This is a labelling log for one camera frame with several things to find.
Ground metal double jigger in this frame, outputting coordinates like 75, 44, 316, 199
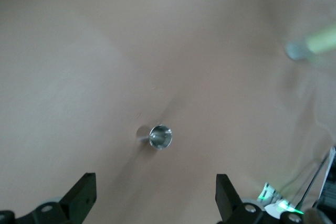
136, 124, 174, 152

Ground brown table cover sheet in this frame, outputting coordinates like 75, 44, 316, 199
0, 0, 336, 224

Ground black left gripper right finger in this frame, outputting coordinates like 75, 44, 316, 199
215, 173, 265, 224

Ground black base cable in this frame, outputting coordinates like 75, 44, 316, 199
296, 153, 332, 210

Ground green sleeved glass bottle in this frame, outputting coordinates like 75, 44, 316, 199
285, 23, 336, 63

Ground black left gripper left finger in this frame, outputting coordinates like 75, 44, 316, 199
32, 172, 97, 224

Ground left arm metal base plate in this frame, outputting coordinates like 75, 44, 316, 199
258, 182, 305, 216

